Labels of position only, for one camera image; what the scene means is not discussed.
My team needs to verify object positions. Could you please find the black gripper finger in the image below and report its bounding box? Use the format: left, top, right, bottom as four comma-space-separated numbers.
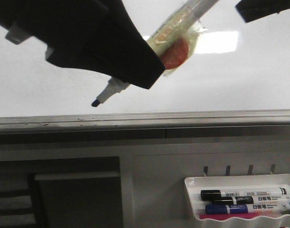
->
235, 0, 290, 23
0, 0, 165, 89

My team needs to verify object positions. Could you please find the white whiteboard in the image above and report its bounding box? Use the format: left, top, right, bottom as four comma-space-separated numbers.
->
0, 0, 290, 132

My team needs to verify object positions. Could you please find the white plastic marker tray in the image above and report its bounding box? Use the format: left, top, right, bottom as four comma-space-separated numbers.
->
184, 174, 290, 228

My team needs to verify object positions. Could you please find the black capped marker top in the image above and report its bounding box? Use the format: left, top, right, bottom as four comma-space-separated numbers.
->
200, 187, 289, 201

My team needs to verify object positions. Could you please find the black capped marker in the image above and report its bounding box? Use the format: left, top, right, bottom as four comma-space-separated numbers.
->
200, 187, 289, 201
212, 195, 290, 205

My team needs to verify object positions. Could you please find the black capped marker middle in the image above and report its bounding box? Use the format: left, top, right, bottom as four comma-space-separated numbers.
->
212, 195, 290, 205

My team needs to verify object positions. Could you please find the blue capped marker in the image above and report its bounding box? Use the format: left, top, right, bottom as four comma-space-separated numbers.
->
205, 202, 290, 215

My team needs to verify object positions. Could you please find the pink eraser strip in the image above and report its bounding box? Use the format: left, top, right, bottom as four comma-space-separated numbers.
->
199, 213, 259, 220

